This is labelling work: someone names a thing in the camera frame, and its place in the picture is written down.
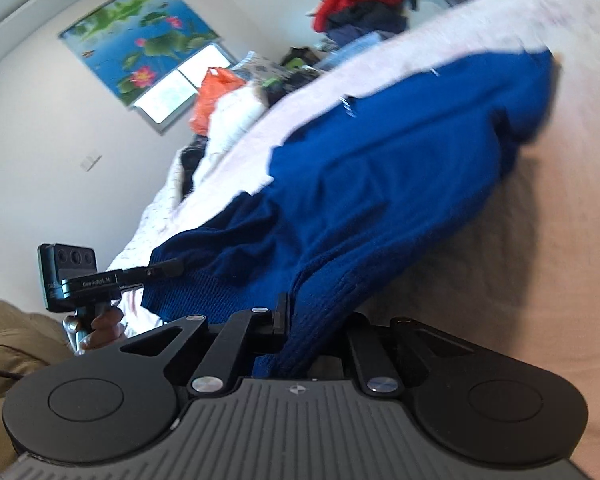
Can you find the floral pillow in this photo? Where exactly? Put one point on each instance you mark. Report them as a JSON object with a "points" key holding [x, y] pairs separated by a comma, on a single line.
{"points": [[260, 65]]}

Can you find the light blue fleece blanket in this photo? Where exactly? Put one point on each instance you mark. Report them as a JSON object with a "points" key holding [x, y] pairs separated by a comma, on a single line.
{"points": [[360, 42]]}

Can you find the green box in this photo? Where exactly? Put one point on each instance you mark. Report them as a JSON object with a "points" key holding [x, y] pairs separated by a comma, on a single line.
{"points": [[295, 62]]}

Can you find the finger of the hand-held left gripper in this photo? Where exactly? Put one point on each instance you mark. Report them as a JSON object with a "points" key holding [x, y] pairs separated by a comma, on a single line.
{"points": [[165, 270]]}

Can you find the lotus print roller blind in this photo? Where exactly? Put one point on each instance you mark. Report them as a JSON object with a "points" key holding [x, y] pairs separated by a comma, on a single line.
{"points": [[130, 30]]}

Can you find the person's left hand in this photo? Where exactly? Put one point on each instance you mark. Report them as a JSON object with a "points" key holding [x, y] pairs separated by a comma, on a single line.
{"points": [[107, 327]]}

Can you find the orange plastic bag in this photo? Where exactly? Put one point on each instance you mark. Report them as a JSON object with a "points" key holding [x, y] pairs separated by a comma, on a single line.
{"points": [[210, 95]]}

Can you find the pink bed blanket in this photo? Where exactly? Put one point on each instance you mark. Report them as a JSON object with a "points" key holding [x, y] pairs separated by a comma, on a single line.
{"points": [[530, 260]]}

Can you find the window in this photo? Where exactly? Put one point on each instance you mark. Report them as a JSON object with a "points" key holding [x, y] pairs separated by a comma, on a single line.
{"points": [[170, 95]]}

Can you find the black and white patterned cloth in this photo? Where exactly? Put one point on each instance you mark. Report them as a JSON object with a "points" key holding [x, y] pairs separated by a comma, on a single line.
{"points": [[192, 160]]}

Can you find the white quilted duvet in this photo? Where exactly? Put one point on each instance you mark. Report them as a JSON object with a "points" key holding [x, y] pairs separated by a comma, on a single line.
{"points": [[230, 120]]}

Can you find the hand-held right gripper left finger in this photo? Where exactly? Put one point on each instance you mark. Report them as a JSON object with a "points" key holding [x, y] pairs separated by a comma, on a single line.
{"points": [[281, 315]]}

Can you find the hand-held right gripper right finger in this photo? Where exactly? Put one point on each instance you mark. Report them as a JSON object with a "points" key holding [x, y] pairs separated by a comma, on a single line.
{"points": [[362, 340]]}

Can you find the white floral bedsheet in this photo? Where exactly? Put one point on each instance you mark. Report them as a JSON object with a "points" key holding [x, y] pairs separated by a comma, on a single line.
{"points": [[150, 225]]}

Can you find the blue beaded sweater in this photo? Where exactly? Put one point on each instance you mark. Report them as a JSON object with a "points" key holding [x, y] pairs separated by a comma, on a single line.
{"points": [[380, 160]]}

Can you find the dark patterned clothing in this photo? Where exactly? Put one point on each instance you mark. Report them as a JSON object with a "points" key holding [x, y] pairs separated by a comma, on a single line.
{"points": [[285, 87]]}

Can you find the white wall switch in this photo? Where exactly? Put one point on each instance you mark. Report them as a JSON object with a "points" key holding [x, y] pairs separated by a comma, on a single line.
{"points": [[91, 161]]}

